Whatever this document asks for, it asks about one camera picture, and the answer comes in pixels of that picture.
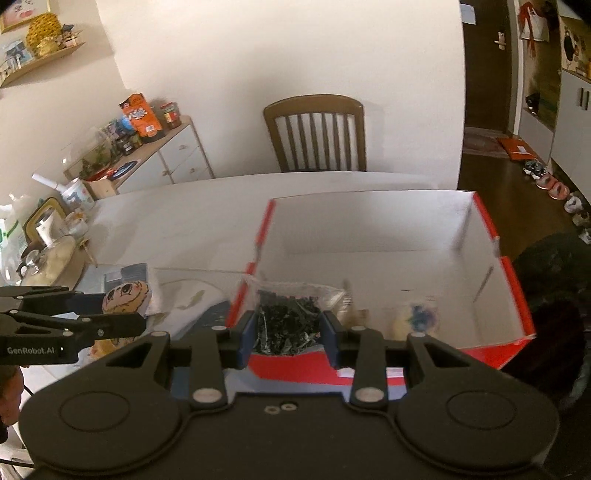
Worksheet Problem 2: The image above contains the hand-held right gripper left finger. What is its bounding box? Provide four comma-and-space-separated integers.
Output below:
92, 311, 256, 414

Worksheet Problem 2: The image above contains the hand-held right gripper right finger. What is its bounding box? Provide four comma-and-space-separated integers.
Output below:
322, 311, 485, 409

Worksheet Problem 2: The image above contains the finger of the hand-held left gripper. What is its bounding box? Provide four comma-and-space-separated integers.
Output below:
0, 310, 147, 341
0, 286, 110, 315

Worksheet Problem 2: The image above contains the clear bag of black clips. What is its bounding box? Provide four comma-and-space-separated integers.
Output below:
240, 274, 348, 357

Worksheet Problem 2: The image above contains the red and white cardboard box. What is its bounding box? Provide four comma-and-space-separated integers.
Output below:
226, 191, 536, 389

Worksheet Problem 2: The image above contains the white desktop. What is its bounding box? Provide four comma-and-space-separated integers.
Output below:
14, 171, 462, 416

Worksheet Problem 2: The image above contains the person's left hand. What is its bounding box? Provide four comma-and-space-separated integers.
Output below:
0, 368, 25, 426

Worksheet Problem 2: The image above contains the clear plastic sheet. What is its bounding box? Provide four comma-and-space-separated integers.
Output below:
147, 269, 244, 334

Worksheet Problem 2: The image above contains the small white cup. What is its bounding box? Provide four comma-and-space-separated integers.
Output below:
65, 210, 91, 236

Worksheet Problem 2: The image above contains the gold framed tray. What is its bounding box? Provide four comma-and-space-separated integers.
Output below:
22, 198, 69, 243

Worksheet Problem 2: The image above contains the green white package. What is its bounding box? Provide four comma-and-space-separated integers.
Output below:
0, 203, 22, 278

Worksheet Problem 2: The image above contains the white printed mug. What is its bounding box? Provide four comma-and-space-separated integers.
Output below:
62, 178, 96, 214

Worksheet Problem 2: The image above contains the small wooden box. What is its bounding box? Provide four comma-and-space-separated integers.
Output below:
82, 176, 120, 200

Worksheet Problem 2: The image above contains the white paper roll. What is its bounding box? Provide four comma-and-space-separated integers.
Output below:
31, 172, 65, 191

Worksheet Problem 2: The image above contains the black round mat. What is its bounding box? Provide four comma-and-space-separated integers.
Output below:
106, 159, 140, 179

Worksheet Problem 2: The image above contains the glass fish bowl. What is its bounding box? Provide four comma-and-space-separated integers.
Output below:
62, 127, 122, 182

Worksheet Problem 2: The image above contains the white drawer cabinet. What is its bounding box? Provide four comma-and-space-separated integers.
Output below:
95, 115, 216, 197

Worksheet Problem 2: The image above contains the orange snack box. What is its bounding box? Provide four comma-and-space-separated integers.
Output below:
121, 93, 163, 138

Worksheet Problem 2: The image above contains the brown wooden chair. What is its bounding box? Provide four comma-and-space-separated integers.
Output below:
263, 95, 368, 174

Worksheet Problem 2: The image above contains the red sauce jar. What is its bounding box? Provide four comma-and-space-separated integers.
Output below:
160, 102, 182, 130

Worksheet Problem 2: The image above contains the dark puffy jacket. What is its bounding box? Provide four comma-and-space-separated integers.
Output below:
501, 233, 591, 412

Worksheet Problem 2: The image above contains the patterned door rug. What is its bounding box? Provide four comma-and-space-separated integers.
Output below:
463, 127, 506, 156

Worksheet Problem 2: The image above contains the blue photo card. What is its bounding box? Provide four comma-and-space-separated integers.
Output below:
2, 41, 28, 70

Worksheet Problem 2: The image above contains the orange flat parcel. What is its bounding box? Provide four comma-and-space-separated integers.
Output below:
496, 137, 535, 161

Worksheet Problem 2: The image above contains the pink slippers pair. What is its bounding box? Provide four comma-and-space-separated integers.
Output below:
536, 173, 568, 200

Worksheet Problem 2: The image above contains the yellow ornament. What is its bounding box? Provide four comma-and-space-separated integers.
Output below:
27, 13, 64, 58

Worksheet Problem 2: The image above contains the beige slippers pair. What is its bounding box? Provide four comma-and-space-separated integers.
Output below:
573, 210, 591, 243

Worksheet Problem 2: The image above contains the dark brown door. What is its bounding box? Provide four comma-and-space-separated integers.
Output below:
463, 0, 516, 134

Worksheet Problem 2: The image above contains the white hallway cabinet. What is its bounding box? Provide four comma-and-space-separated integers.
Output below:
549, 69, 591, 195

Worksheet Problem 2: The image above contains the red white hanging bag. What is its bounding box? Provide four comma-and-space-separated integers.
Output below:
517, 0, 551, 43

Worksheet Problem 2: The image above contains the wooden wall shelf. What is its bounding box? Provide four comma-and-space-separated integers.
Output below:
0, 41, 86, 88

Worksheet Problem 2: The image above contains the framed wall picture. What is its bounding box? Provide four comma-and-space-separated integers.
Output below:
0, 0, 51, 33

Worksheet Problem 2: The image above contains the black white wall decoration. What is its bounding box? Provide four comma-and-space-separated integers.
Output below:
561, 16, 591, 77

